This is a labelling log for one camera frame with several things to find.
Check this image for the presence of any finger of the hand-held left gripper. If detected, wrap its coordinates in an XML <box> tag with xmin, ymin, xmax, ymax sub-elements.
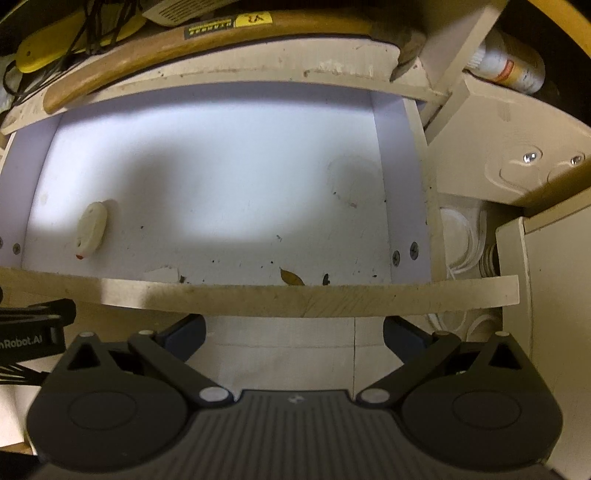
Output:
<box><xmin>0</xmin><ymin>298</ymin><xmax>77</xmax><ymax>329</ymax></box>

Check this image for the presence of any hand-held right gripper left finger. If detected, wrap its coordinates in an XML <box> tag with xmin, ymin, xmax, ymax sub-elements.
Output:
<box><xmin>67</xmin><ymin>314</ymin><xmax>230</xmax><ymax>407</ymax></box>

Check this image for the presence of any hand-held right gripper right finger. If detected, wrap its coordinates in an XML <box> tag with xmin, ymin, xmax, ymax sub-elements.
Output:
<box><xmin>355</xmin><ymin>316</ymin><xmax>527</xmax><ymax>407</ymax></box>

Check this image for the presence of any small white oval gadget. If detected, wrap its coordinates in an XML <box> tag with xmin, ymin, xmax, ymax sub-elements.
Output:
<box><xmin>75</xmin><ymin>200</ymin><xmax>109</xmax><ymax>260</ymax></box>

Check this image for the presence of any cream side drawer with screws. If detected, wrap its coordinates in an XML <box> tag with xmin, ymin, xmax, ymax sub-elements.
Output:
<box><xmin>425</xmin><ymin>73</ymin><xmax>591</xmax><ymax>209</ymax></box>

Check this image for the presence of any cream cabinet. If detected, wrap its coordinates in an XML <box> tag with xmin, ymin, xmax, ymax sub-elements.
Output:
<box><xmin>495</xmin><ymin>203</ymin><xmax>591</xmax><ymax>480</ymax></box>

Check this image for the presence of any cream shelf board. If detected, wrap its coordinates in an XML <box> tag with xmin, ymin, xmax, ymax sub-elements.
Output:
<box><xmin>0</xmin><ymin>42</ymin><xmax>448</xmax><ymax>136</ymax></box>

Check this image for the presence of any yellow plastic device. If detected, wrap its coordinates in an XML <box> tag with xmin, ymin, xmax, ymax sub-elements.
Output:
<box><xmin>16</xmin><ymin>8</ymin><xmax>145</xmax><ymax>75</ymax></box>

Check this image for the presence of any white bottle with label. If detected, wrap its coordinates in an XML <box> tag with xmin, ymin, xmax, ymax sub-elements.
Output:
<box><xmin>463</xmin><ymin>28</ymin><xmax>546</xmax><ymax>96</ymax></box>

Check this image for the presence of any white ribbed box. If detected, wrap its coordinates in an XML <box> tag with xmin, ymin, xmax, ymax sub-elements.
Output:
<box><xmin>142</xmin><ymin>0</ymin><xmax>242</xmax><ymax>27</ymax></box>

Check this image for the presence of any white coiled cable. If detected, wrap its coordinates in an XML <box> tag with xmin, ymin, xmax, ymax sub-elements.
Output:
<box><xmin>436</xmin><ymin>203</ymin><xmax>505</xmax><ymax>344</ymax></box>

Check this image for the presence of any yellow device with black cable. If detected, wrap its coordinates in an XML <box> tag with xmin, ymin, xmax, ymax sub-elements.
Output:
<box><xmin>0</xmin><ymin>0</ymin><xmax>139</xmax><ymax>104</ymax></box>

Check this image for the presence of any wooden handle hammer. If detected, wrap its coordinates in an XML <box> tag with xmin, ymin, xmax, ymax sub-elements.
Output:
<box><xmin>43</xmin><ymin>8</ymin><xmax>428</xmax><ymax>114</ymax></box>

